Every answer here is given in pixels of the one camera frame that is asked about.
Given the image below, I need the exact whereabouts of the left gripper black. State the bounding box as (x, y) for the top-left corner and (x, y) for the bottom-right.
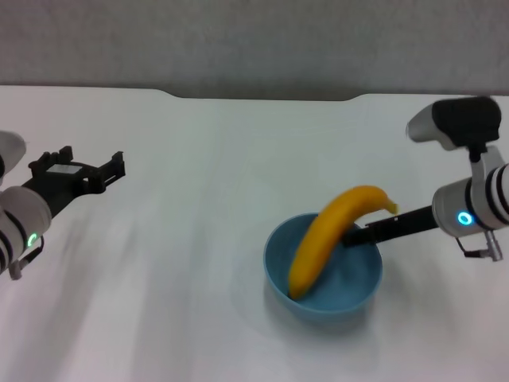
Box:
(21, 146), (127, 220)

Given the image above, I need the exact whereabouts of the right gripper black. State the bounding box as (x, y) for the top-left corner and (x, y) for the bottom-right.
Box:
(342, 205), (439, 248)

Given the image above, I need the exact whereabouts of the yellow banana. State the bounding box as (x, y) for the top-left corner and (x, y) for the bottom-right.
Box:
(288, 185), (399, 300)

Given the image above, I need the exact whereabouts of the blue plastic bowl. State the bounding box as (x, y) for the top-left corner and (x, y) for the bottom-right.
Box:
(262, 212), (384, 324)

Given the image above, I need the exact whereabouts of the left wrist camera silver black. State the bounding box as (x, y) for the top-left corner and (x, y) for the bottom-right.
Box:
(0, 131), (28, 188)

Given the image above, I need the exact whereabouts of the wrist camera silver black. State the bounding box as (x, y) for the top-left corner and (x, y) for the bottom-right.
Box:
(405, 95), (507, 185)
(0, 131), (28, 188)

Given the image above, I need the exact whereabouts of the left wrist black cable plug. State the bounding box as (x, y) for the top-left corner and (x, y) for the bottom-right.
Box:
(10, 234), (45, 281)

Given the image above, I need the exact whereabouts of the wrist black cable plug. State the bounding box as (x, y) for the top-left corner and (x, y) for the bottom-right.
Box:
(10, 234), (45, 281)
(455, 230), (503, 263)

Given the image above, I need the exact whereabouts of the right wrist black cable plug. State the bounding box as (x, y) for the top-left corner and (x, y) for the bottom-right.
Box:
(455, 230), (503, 263)

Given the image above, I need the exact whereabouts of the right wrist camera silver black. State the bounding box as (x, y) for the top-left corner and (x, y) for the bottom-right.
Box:
(405, 95), (507, 185)

